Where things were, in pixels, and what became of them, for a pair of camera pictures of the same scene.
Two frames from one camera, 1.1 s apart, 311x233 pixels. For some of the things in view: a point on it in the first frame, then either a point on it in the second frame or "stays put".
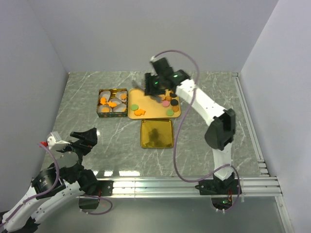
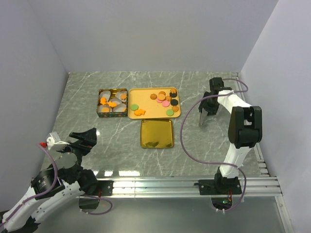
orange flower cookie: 123,96 stays put
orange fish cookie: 103,100 stays put
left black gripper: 87,140 stays put
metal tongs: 138,84 → 204,117
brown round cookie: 105,109 stays put
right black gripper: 149,88 → 203,104
